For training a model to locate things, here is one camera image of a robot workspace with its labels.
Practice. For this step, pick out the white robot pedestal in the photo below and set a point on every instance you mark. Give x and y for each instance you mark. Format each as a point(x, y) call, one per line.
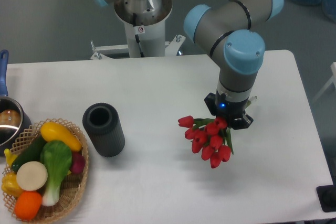
point(144, 24)

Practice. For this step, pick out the dark green cucumber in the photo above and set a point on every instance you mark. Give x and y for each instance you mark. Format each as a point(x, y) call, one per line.
point(29, 154)

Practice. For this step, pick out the orange fruit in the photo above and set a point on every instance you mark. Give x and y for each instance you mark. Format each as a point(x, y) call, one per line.
point(28, 205)

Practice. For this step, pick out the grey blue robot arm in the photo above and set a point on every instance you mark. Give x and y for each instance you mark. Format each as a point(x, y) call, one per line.
point(224, 34)

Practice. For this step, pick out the woven wicker basket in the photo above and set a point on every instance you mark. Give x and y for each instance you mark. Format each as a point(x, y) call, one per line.
point(72, 188)

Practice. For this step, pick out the purple red radish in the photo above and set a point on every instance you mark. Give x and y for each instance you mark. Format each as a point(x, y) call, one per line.
point(78, 163)

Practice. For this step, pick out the white furniture frame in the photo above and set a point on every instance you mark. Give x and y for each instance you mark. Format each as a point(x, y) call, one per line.
point(330, 82)

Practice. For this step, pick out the green bok choy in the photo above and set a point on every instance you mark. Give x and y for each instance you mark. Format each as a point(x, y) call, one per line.
point(56, 156)

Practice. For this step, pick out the yellow banana tip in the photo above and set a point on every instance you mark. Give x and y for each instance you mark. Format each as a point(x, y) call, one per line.
point(10, 157)

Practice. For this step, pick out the beige round slice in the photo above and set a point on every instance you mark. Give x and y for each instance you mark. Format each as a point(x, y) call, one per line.
point(31, 176)

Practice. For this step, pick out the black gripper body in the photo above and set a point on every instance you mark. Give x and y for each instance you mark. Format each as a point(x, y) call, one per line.
point(230, 104)

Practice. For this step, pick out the dark grey ribbed vase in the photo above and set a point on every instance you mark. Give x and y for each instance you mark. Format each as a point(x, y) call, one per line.
point(102, 124)

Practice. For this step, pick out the blue handled saucepan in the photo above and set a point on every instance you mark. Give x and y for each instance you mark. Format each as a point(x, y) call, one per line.
point(13, 118)

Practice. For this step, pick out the yellow bell pepper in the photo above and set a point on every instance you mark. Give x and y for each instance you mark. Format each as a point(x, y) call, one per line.
point(10, 185)

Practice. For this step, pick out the yellow squash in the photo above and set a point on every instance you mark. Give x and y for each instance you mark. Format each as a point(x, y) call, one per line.
point(52, 131)

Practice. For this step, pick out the red tulip bouquet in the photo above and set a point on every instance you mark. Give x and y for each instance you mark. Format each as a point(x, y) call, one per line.
point(210, 137)

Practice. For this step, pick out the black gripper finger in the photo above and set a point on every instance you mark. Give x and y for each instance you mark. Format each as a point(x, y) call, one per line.
point(210, 103)
point(241, 123)

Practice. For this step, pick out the black device at edge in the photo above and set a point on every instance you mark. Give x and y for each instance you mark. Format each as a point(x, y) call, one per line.
point(326, 195)

